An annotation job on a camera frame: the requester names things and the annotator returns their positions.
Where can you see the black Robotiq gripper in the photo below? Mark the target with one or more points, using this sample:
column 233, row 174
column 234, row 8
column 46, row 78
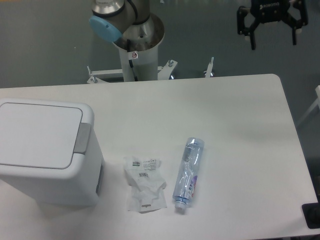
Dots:
column 269, row 11

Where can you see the white plastic trash can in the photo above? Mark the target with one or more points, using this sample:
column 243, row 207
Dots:
column 77, row 184

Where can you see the white trash can lid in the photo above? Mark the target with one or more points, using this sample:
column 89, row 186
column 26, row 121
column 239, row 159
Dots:
column 38, row 136

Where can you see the clear empty plastic bottle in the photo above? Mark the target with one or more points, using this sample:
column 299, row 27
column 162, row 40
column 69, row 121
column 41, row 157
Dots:
column 187, row 176

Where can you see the black object at table edge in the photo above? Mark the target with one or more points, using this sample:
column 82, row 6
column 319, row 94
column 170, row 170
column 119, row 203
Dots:
column 311, row 213

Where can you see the crumpled white plastic bag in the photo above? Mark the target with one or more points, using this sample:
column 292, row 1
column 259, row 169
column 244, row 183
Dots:
column 147, row 184

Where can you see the white frame at right edge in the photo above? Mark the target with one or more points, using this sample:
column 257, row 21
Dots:
column 312, row 111

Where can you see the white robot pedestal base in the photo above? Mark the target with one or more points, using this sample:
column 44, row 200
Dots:
column 140, row 60

